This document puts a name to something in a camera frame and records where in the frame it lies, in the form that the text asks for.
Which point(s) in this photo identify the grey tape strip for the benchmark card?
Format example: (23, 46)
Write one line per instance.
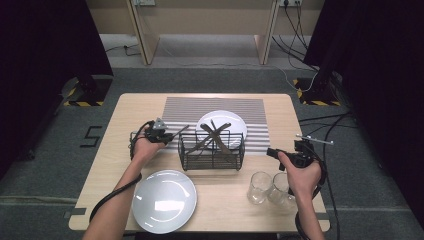
(325, 216)
(75, 212)

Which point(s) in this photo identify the black curtain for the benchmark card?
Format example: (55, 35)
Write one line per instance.
(40, 66)
(383, 83)

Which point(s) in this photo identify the clear drinking glass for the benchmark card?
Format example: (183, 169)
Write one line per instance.
(256, 193)
(283, 196)

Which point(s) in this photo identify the striped placemat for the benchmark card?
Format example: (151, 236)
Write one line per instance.
(213, 105)

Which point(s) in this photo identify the beige wooden desk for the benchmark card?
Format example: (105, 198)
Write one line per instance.
(206, 20)

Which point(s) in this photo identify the person's left hand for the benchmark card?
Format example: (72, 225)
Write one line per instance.
(145, 150)

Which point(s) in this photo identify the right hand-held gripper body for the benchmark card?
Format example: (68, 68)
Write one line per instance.
(301, 156)

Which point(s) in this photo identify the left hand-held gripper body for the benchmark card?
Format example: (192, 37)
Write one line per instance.
(155, 133)

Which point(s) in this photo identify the stand base with striped tape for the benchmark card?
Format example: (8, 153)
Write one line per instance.
(90, 91)
(316, 95)

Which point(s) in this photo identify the white plate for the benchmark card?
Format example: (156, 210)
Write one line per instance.
(163, 203)
(221, 116)

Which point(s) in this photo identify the person's right hand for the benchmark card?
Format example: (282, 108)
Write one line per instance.
(305, 180)

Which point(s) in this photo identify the metal cutlery piece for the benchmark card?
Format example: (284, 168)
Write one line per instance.
(206, 128)
(226, 126)
(212, 123)

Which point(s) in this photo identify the wall socket with plugs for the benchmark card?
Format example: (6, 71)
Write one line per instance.
(293, 2)

